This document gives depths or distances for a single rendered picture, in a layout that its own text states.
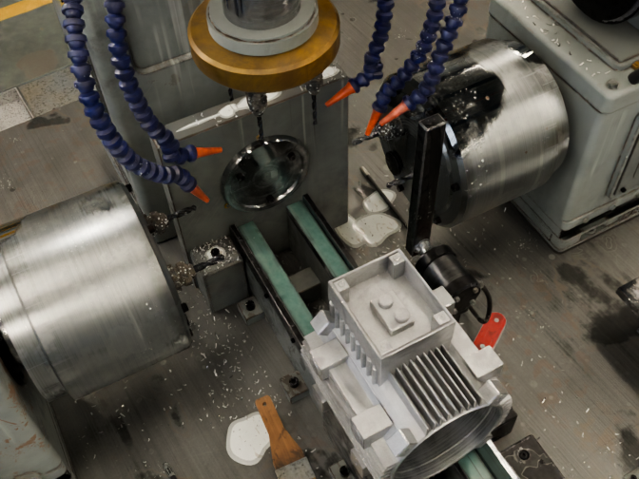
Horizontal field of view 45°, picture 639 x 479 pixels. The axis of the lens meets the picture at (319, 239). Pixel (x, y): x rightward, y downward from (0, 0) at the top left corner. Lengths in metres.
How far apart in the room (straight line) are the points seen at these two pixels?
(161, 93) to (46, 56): 2.07
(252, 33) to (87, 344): 0.42
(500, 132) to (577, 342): 0.39
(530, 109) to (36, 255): 0.69
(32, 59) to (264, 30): 2.39
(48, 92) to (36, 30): 1.02
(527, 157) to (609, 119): 0.13
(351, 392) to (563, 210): 0.57
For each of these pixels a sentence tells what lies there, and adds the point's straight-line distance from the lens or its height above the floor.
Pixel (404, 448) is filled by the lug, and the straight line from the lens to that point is 0.87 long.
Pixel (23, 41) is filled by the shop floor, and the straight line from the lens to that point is 3.34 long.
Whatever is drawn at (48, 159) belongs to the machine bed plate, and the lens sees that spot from 1.62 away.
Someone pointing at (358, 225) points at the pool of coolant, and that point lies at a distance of 1.39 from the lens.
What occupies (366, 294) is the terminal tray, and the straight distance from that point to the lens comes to 0.93.
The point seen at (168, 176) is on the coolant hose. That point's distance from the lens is 0.96.
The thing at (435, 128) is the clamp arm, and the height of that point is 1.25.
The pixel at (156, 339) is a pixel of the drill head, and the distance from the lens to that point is 1.00.
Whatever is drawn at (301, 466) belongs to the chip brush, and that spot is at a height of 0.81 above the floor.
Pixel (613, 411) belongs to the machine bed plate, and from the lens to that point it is 1.27.
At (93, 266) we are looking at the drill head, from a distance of 0.96.
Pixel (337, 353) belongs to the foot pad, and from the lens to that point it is 0.94.
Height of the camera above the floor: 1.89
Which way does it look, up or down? 52 degrees down
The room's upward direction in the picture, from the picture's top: 3 degrees counter-clockwise
